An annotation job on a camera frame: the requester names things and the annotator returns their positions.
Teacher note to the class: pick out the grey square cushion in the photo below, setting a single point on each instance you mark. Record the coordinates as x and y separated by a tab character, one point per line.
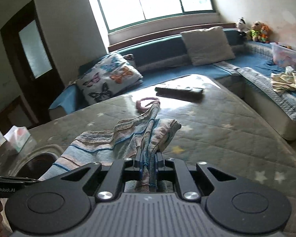
207	45

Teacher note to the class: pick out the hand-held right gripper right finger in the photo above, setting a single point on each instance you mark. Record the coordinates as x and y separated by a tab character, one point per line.
159	167

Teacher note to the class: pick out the butterfly print pillow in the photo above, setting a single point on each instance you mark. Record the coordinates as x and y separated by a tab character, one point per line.
111	79

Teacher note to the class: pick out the white tissue box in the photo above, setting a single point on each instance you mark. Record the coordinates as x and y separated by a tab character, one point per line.
17	138

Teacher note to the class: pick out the plush bear with green vest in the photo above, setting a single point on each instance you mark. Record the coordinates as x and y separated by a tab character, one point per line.
255	32

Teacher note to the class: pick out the clear plastic storage box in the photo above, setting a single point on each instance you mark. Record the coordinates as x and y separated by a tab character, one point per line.
286	55

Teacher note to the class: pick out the pale yellow crumpled cloth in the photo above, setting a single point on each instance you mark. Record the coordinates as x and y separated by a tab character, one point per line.
288	80

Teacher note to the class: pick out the black remote control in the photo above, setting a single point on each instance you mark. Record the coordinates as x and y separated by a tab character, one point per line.
180	91

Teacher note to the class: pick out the blue sofa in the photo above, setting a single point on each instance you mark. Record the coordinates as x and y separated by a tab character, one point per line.
256	64

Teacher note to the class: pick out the green framed window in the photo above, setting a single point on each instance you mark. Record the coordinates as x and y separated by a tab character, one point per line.
148	2

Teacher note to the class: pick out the dark door with frosted glass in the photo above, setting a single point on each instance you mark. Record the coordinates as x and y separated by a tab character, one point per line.
37	61

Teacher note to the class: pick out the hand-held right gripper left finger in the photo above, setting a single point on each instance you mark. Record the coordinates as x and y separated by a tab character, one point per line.
139	167

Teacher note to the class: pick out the orange plush toy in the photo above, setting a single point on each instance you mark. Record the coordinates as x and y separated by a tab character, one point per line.
265	33

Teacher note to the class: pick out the blue beige striped garment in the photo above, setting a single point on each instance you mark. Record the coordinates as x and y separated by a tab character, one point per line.
101	143

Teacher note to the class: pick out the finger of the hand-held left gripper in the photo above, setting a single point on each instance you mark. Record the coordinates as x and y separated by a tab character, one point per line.
14	179

